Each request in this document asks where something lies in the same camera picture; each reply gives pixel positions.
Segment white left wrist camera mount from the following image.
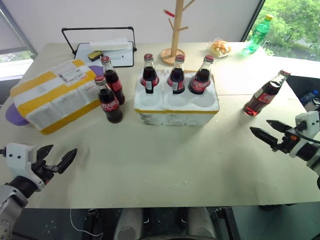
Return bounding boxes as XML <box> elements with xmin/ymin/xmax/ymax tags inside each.
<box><xmin>5</xmin><ymin>143</ymin><xmax>47</xmax><ymax>192</ymax></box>

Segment purple round plate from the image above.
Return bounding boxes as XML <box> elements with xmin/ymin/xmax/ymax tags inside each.
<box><xmin>5</xmin><ymin>103</ymin><xmax>30</xmax><ymax>127</ymax></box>
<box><xmin>88</xmin><ymin>65</ymin><xmax>105</xmax><ymax>77</ymax></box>

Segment glass cola bottle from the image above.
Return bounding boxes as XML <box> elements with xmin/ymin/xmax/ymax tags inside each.
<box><xmin>242</xmin><ymin>69</ymin><xmax>292</xmax><ymax>118</ymax></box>
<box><xmin>100</xmin><ymin>55</ymin><xmax>126</xmax><ymax>106</ymax></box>
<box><xmin>139</xmin><ymin>52</ymin><xmax>160</xmax><ymax>95</ymax></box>
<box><xmin>166</xmin><ymin>54</ymin><xmax>187</xmax><ymax>95</ymax></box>
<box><xmin>94</xmin><ymin>75</ymin><xmax>124</xmax><ymax>124</ymax></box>
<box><xmin>187</xmin><ymin>54</ymin><xmax>215</xmax><ymax>96</ymax></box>

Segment small whiteboard with black frame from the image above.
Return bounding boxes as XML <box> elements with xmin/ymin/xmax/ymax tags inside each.
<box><xmin>61</xmin><ymin>26</ymin><xmax>138</xmax><ymax>68</ymax></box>

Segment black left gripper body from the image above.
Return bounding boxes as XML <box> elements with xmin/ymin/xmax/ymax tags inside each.
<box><xmin>31</xmin><ymin>156</ymin><xmax>60</xmax><ymax>186</ymax></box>

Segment thin white cord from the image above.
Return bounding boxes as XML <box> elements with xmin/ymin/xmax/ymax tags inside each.
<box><xmin>69</xmin><ymin>208</ymin><xmax>105</xmax><ymax>240</ymax></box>

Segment bread in clear bag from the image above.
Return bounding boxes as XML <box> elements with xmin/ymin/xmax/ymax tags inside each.
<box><xmin>209</xmin><ymin>38</ymin><xmax>232</xmax><ymax>59</ymax></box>

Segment wooden tree-shaped rack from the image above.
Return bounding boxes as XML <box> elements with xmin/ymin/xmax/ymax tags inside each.
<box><xmin>160</xmin><ymin>0</ymin><xmax>196</xmax><ymax>65</ymax></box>

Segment black storage bin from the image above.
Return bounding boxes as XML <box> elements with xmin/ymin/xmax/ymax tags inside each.
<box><xmin>285</xmin><ymin>74</ymin><xmax>320</xmax><ymax>114</ymax></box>

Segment white foam bottle tray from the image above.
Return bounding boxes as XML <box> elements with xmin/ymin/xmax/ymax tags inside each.
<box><xmin>133</xmin><ymin>69</ymin><xmax>221</xmax><ymax>127</ymax></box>

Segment green plastic soda bottle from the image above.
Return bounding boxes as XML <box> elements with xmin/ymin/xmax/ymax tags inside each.
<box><xmin>240</xmin><ymin>14</ymin><xmax>275</xmax><ymax>56</ymax></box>

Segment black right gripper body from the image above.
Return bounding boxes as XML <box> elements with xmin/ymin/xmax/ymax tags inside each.
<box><xmin>272</xmin><ymin>129</ymin><xmax>301</xmax><ymax>155</ymax></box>

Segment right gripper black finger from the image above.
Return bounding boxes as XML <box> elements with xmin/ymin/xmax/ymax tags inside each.
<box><xmin>249</xmin><ymin>126</ymin><xmax>280</xmax><ymax>151</ymax></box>
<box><xmin>265</xmin><ymin>119</ymin><xmax>292</xmax><ymax>135</ymax></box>

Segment white yellow taped box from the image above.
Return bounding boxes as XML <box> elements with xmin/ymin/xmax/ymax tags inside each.
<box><xmin>9</xmin><ymin>58</ymin><xmax>106</xmax><ymax>136</ymax></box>

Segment blue capped water bottle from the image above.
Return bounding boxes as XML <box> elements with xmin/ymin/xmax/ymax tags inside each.
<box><xmin>298</xmin><ymin>89</ymin><xmax>320</xmax><ymax>106</ymax></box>

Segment yellow and black eraser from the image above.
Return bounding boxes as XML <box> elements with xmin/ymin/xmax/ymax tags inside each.
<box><xmin>87</xmin><ymin>50</ymin><xmax>104</xmax><ymax>61</ymax></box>

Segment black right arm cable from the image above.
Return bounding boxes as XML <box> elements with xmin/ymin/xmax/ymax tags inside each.
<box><xmin>297</xmin><ymin>121</ymin><xmax>320</xmax><ymax>145</ymax></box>

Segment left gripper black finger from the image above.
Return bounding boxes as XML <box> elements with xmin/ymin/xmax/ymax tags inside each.
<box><xmin>57</xmin><ymin>148</ymin><xmax>78</xmax><ymax>175</ymax></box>
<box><xmin>36</xmin><ymin>144</ymin><xmax>55</xmax><ymax>162</ymax></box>

